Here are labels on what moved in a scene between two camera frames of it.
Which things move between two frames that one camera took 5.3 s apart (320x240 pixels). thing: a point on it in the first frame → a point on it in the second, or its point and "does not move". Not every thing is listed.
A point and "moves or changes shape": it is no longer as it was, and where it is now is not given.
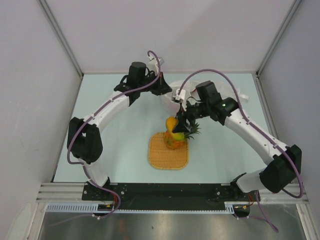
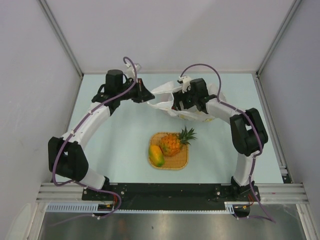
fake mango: x=171 y=123 → x=156 y=156
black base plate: x=166 y=196 does not move
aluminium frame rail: x=74 y=192 does not move
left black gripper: x=162 y=86 → x=142 y=93
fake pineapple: x=175 y=144 moves or changes shape
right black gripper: x=181 y=117 → x=178 y=96
